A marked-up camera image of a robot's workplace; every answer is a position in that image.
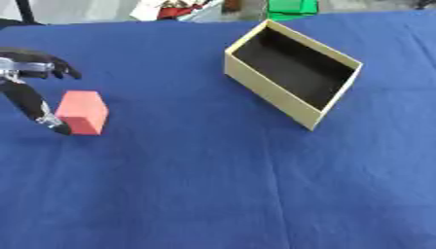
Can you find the red rectangular block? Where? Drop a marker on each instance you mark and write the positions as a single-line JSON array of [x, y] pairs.
[[84, 112]]

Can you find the tan cardboard box black inside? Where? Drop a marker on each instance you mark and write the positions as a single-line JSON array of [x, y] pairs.
[[289, 73]]

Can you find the green box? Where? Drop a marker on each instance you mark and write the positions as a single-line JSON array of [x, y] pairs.
[[291, 9]]

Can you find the black pole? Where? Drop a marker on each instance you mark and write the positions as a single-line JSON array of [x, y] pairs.
[[25, 11]]

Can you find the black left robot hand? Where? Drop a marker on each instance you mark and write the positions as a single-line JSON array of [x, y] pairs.
[[25, 97]]

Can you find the white and red bag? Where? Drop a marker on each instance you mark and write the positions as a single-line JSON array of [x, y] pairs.
[[181, 9]]

